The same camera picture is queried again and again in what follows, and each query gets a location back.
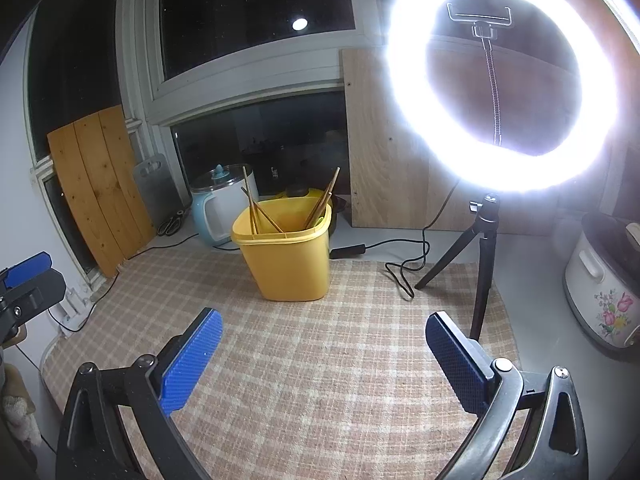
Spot white knit gloved hand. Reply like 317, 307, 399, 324
1, 364, 42, 446

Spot yellow plastic utensil bin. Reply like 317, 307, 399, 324
231, 197, 332, 301

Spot black kettle power cable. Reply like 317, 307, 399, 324
46, 231, 241, 334

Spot orange pine wood board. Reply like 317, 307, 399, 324
47, 105, 155, 278

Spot white window frame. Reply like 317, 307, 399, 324
115, 0, 383, 191

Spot grey plastic cutting board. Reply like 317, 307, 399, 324
132, 154, 183, 231

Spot light oak wood panel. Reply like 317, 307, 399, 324
341, 38, 579, 231

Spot black ring light cable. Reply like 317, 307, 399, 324
328, 179, 461, 302

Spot white blue electric kettle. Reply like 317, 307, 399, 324
191, 164, 258, 246

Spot red wooden chopstick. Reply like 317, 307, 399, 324
305, 167, 342, 229
304, 173, 338, 229
243, 165, 259, 235
242, 188, 283, 233

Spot phone holder clamp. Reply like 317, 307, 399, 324
447, 2, 513, 40

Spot white floral rice cooker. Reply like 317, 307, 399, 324
563, 212, 640, 354

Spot black handled scissors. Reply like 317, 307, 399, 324
156, 207, 190, 236

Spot white wall plug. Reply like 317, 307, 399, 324
60, 288, 91, 318

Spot white ring light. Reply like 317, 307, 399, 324
382, 0, 624, 196

